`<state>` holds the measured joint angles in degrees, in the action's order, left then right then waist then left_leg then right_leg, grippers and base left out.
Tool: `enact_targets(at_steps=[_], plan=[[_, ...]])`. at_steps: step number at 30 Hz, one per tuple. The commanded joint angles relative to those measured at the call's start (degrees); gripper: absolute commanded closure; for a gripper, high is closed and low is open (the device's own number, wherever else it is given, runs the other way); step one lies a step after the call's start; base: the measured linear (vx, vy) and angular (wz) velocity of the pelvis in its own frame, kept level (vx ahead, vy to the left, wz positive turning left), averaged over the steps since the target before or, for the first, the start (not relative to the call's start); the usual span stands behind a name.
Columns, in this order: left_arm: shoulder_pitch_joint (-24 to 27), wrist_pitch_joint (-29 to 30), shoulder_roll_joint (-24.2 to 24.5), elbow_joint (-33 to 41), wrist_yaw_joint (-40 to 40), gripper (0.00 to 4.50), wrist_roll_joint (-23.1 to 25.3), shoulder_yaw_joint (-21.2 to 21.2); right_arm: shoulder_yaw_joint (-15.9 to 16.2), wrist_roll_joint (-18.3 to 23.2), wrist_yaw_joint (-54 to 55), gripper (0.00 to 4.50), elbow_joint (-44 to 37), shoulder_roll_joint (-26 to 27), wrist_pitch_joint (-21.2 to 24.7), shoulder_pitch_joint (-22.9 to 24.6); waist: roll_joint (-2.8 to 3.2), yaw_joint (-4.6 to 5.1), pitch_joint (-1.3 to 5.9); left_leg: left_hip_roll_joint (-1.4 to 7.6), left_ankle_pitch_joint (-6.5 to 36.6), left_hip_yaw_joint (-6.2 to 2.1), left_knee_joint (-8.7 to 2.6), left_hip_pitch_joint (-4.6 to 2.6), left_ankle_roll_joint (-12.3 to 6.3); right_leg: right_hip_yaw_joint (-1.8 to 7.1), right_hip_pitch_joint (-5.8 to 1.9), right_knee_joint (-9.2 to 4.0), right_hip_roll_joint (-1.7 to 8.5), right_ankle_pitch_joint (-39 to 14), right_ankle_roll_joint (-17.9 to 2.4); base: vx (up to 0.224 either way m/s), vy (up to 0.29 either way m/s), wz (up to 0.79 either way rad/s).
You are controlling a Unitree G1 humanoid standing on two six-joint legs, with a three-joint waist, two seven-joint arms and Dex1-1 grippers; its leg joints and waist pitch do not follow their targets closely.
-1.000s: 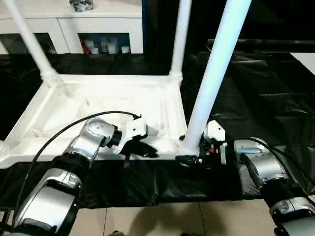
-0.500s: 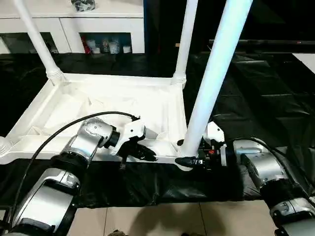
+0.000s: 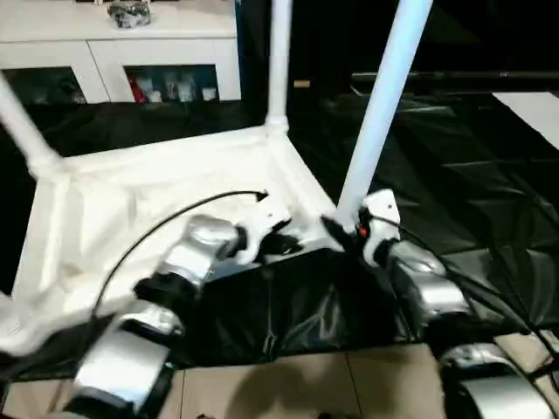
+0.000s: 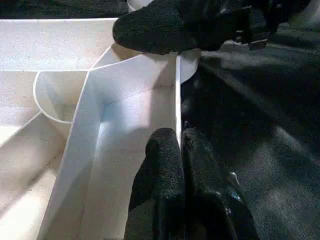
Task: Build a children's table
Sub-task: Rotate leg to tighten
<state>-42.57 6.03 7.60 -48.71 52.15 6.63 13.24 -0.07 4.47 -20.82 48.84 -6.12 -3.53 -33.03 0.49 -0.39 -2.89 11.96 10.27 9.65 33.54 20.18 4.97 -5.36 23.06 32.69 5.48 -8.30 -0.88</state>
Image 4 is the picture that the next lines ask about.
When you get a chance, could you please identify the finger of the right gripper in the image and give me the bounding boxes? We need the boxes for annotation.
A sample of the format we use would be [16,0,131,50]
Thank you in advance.
[111,0,210,55]

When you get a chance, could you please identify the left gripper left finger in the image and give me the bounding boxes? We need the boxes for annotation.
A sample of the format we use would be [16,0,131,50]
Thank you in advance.
[124,127,186,240]

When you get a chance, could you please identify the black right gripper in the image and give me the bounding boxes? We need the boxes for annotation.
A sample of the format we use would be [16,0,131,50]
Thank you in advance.
[204,0,279,51]

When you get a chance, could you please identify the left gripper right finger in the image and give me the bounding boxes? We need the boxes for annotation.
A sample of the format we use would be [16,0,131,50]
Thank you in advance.
[180,121,261,240]

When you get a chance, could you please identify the white plastic table leg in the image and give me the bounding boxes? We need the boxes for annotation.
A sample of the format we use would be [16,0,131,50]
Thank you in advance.
[126,0,150,13]

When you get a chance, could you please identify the black glossy mat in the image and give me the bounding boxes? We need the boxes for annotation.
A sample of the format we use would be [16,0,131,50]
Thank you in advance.
[0,0,320,240]

